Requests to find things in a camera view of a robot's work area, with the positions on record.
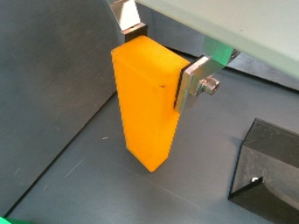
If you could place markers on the green foam shape board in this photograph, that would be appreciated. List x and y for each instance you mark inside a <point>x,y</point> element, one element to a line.
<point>12,221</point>

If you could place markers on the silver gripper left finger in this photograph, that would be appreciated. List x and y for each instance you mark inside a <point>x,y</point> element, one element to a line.
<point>130,26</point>

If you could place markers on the orange rectangular block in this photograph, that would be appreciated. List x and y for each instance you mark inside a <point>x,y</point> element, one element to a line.
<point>147,71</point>

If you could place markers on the black curved block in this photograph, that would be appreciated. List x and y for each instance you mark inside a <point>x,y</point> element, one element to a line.
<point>265,185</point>

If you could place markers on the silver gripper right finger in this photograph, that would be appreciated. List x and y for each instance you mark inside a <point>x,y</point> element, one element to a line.
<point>197,78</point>

